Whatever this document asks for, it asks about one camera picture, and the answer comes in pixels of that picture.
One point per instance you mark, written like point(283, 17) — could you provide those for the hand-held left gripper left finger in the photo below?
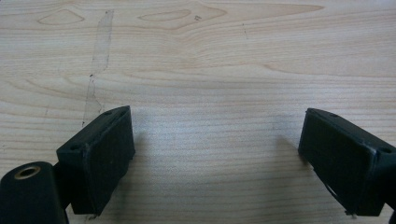
point(99, 155)

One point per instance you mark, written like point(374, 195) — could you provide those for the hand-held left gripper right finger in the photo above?
point(342, 161)

